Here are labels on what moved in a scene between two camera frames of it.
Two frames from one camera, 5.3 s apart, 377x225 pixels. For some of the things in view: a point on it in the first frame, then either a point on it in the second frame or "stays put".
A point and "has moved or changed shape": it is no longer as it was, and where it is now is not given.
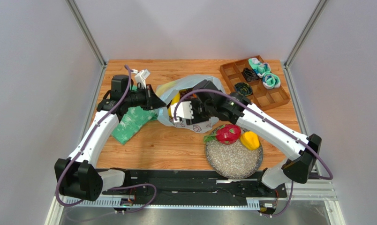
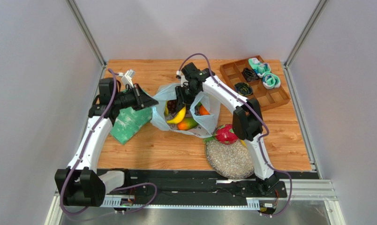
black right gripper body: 199,101 → 180,94
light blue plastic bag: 164,92 has moved or changed shape
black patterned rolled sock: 249,75 stays put
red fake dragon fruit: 227,133 stays put
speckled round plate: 233,161 stays put
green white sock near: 270,81 stays put
